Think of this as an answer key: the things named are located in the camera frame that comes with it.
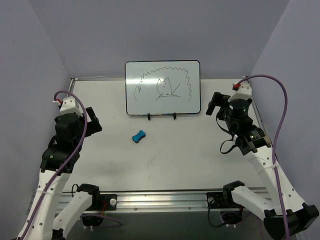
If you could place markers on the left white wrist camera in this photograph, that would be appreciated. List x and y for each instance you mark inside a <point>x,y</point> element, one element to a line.
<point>68,105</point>

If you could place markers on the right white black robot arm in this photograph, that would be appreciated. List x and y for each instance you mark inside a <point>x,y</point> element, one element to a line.
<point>286,210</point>

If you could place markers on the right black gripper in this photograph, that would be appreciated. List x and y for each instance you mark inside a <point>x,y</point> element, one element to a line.
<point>215,103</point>

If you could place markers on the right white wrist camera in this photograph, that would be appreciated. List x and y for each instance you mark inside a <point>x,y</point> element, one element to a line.
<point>241,91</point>

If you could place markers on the blue bone-shaped eraser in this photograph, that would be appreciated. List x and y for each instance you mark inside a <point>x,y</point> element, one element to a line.
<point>137,137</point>

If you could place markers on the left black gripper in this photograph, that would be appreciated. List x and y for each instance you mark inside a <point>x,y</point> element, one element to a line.
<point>92,120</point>

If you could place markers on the aluminium front rail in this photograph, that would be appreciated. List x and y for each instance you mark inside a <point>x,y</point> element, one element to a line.
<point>162,201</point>

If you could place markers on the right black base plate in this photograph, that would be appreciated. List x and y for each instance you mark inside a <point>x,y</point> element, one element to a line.
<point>216,200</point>

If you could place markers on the white whiteboard black frame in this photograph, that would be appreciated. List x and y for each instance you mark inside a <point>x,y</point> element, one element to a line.
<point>163,87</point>

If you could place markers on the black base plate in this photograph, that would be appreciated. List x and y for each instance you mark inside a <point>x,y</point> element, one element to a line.
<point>107,202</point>
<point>216,200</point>

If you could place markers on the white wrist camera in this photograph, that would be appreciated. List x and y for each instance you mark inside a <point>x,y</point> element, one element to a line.
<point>68,105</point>
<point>241,91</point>

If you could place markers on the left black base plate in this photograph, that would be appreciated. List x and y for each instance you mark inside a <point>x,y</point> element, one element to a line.
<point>107,202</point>

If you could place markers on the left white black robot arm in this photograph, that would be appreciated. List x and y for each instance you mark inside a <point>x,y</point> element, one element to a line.
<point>58,160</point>

